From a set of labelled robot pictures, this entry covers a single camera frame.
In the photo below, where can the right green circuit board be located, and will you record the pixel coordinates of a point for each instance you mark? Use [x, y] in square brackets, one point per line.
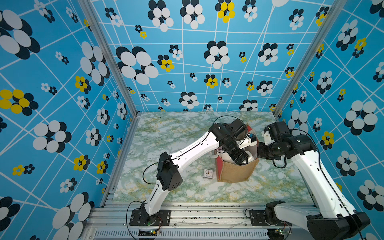
[276, 234]

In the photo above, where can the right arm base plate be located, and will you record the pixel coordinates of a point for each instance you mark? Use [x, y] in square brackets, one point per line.
[259, 218]

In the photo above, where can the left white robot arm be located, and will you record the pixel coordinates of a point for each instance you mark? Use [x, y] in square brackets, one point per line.
[170, 166]

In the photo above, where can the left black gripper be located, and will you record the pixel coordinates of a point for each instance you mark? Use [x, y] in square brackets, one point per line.
[240, 156]

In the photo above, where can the green circuit board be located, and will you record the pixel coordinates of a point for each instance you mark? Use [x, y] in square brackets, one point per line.
[148, 233]
[276, 234]

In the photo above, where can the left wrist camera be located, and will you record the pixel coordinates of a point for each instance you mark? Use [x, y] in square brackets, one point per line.
[250, 141]

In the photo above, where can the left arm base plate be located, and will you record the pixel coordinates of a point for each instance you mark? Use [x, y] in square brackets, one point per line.
[139, 217]

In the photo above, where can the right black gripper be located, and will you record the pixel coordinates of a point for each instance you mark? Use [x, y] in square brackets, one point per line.
[260, 153]

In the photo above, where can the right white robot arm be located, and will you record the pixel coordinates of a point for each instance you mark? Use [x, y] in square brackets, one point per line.
[336, 218]

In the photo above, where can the small clear square clock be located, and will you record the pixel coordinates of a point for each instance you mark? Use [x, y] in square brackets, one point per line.
[208, 173]

